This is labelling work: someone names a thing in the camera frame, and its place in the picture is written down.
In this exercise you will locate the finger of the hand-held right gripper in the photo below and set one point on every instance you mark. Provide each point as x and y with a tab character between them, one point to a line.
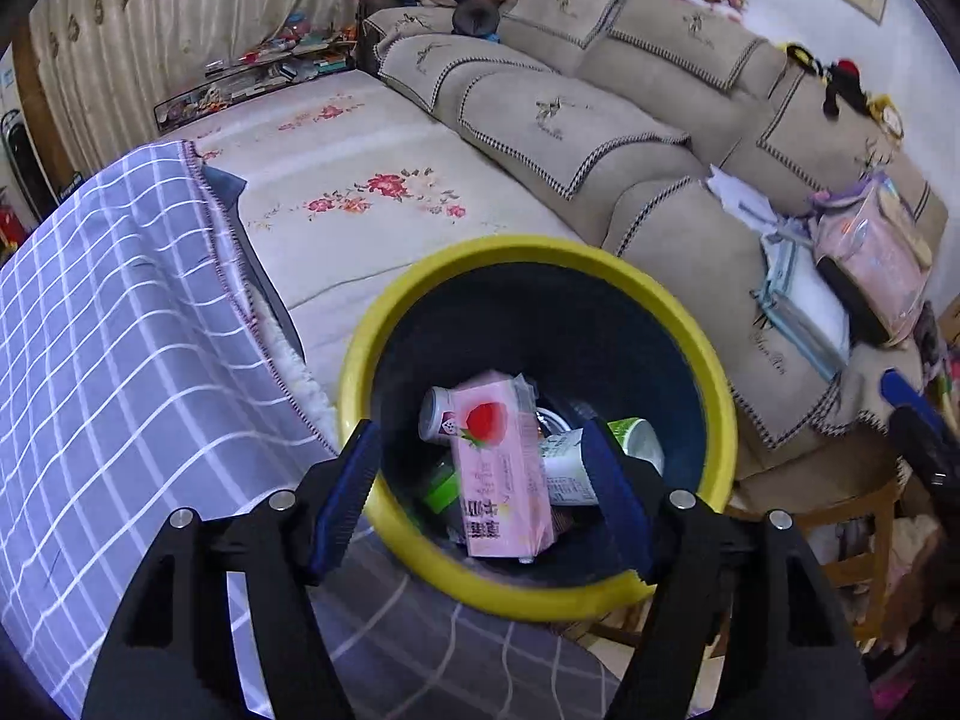
904	394

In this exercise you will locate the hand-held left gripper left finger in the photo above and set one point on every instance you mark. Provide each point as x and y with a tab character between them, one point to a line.
345	502

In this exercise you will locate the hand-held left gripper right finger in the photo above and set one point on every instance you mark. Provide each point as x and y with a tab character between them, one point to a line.
615	502

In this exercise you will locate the pink milk carton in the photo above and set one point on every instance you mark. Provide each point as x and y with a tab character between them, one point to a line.
499	465

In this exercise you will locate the yellow round bin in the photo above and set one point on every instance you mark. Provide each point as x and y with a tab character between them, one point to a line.
525	247

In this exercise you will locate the white plastic bottle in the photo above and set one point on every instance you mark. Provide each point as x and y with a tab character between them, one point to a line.
566	472

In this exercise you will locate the green white bottle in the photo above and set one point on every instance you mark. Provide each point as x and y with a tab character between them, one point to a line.
637	442

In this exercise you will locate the green packet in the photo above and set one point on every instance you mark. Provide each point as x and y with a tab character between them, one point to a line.
441	487

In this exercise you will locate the white drink can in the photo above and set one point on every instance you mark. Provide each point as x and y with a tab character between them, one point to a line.
433	416

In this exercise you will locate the wooden stool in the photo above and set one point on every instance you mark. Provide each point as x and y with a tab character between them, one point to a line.
825	510

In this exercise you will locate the pink transparent bag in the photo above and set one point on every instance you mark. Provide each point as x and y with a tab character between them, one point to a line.
877	240

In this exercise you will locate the white papers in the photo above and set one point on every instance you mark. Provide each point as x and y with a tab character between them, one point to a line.
739	199

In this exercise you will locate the purple checked blanket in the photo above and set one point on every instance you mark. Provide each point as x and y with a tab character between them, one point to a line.
112	352

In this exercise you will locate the black yellow plush toy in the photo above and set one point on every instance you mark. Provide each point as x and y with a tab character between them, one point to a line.
844	86

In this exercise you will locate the floral bed sheet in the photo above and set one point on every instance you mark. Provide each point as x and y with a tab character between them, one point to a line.
337	157

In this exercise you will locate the beige sofa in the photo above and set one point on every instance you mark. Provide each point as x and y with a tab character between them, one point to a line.
600	52

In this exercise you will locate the beige curtain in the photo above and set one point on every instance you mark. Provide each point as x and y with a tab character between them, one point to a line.
150	30

